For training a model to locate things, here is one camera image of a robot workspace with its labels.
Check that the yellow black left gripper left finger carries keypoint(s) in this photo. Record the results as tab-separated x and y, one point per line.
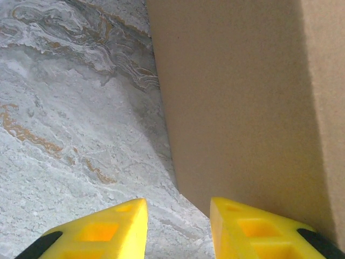
107	237

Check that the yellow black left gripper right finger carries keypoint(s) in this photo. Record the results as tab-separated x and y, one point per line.
256	237

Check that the brown cardboard express box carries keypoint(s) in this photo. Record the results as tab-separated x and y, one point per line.
229	108

